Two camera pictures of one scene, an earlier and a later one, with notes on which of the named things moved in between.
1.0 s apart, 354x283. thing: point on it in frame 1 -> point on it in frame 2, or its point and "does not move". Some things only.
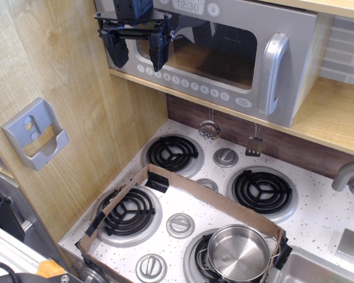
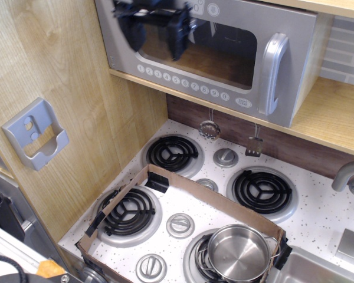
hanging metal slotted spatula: x=253 y=145 does not move
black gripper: x=134 y=18 -> x=175 y=13
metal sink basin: x=301 y=266 does not move
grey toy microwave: x=251 y=54 does not move
